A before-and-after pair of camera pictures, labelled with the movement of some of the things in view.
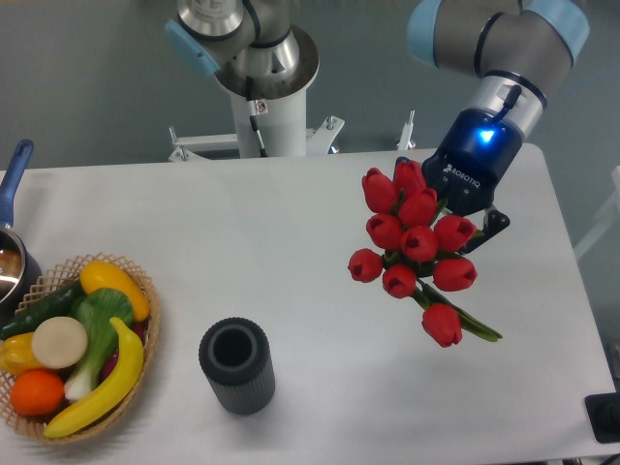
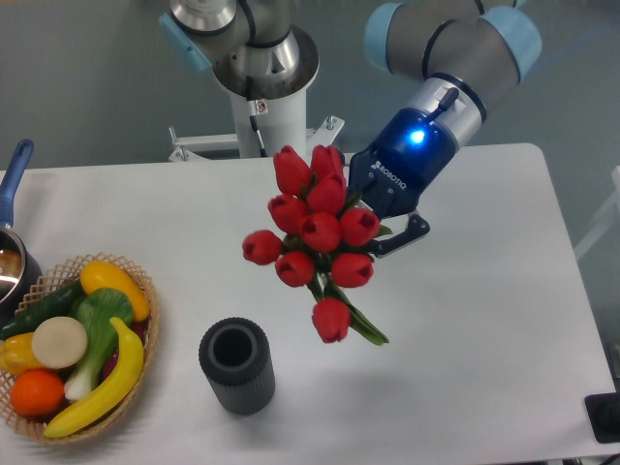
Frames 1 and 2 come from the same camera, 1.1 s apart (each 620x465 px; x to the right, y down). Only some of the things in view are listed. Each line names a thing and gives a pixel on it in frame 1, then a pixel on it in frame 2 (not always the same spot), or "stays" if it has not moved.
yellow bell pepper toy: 16,354 stays
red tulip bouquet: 414,240 to 323,232
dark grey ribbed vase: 236,355 stays
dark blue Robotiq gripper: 475,156 to 389,174
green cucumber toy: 60,302 stays
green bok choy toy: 95,310 stays
